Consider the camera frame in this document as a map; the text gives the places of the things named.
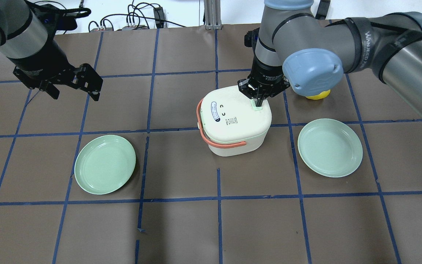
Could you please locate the green plate near yellow toy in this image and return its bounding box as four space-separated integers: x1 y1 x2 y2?
298 118 363 178

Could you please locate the yellow toy pepper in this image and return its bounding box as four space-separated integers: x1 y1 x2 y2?
306 89 331 100

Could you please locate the black power adapter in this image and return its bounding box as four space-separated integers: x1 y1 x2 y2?
153 7 165 29

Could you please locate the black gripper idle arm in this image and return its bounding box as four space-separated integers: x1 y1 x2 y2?
12 55 103 102

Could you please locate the white rice cooker orange handle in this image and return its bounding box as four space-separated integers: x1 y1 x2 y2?
196 85 272 157

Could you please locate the green plate far from toy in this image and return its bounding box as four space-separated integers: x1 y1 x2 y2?
74 134 136 195

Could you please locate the robot arm near yellow toy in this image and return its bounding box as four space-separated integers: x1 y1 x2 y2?
238 0 422 118

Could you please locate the black gripper pressing arm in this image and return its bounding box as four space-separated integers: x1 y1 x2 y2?
237 59 290 109

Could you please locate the aluminium frame post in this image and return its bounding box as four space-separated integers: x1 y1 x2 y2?
204 0 222 30

